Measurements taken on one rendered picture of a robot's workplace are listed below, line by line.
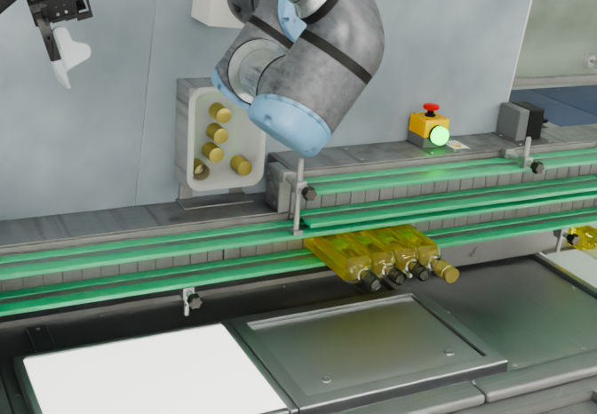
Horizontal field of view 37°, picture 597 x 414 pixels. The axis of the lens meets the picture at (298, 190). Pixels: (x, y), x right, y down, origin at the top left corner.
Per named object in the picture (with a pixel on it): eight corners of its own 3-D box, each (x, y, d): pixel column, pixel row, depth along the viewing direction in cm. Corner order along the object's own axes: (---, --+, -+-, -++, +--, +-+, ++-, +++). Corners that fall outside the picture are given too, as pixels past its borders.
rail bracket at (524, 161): (496, 156, 217) (532, 175, 206) (501, 128, 214) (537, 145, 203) (509, 155, 219) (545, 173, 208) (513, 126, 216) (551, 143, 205)
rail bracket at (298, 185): (274, 221, 193) (300, 244, 183) (280, 148, 187) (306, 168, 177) (287, 219, 195) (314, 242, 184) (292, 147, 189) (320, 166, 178)
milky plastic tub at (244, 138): (174, 179, 193) (187, 193, 186) (176, 78, 185) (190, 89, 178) (247, 171, 201) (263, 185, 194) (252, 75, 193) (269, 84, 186)
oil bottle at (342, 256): (304, 246, 200) (351, 289, 182) (306, 224, 198) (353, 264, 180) (325, 243, 202) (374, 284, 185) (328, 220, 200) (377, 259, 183)
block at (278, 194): (261, 202, 198) (274, 213, 193) (264, 162, 195) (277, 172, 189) (276, 200, 200) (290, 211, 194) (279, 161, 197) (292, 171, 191)
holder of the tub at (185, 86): (173, 200, 196) (186, 213, 189) (176, 78, 186) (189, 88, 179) (244, 192, 203) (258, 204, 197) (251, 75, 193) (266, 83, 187)
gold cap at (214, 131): (205, 123, 190) (213, 129, 187) (221, 122, 192) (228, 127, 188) (205, 139, 192) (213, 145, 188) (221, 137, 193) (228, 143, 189)
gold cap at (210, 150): (202, 142, 191) (209, 148, 188) (217, 140, 193) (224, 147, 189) (201, 157, 193) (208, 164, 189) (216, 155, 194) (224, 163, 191)
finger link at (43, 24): (62, 60, 125) (41, -2, 122) (51, 63, 124) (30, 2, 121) (59, 55, 129) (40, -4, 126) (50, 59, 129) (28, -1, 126)
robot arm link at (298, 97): (296, 49, 171) (384, 83, 119) (251, 113, 172) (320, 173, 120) (245, 12, 167) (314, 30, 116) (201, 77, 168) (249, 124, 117)
